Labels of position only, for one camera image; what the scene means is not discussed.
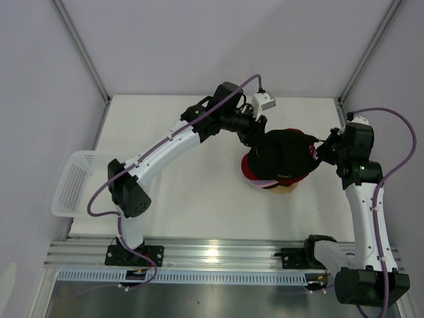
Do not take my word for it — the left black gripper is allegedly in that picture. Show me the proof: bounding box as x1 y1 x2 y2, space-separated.
221 104 268 148

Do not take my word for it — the red baseball cap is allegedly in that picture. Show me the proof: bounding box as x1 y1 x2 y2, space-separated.
240 128 321 185

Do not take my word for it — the black baseball cap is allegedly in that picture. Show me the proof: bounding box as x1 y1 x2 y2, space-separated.
248 129 321 182

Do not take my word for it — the lavender baseball cap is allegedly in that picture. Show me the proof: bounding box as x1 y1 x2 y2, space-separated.
247 179 279 188

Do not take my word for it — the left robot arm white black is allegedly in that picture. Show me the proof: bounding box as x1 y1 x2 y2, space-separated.
107 81 276 266

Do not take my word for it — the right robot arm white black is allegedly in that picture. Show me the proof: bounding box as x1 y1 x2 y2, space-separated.
301 123 410 308

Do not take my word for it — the wooden hat stand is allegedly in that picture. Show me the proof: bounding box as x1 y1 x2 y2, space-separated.
266 180 299 195

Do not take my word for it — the white plastic basket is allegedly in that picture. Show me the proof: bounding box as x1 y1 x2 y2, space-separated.
50 150 134 218

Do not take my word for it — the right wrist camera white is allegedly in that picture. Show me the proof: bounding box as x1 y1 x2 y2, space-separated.
346 112 370 125

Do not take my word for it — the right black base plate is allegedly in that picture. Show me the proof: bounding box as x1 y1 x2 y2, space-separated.
274 248 311 270

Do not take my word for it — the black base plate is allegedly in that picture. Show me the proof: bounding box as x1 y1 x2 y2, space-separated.
274 248 311 270
104 244 165 267

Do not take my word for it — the right aluminium frame post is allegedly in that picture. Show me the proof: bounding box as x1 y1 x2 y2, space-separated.
337 0 405 106

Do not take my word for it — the aluminium frame post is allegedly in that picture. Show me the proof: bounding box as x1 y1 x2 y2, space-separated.
50 0 110 104
337 0 405 106

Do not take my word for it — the white slotted cable duct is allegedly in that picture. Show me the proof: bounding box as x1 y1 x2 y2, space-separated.
58 272 307 286

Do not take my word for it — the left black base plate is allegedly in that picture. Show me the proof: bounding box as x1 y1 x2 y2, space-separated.
104 244 165 267

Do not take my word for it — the aluminium mounting rail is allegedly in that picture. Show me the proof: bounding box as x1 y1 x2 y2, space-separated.
43 235 405 276

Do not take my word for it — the left aluminium frame post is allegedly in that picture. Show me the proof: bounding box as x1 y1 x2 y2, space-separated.
50 0 110 104

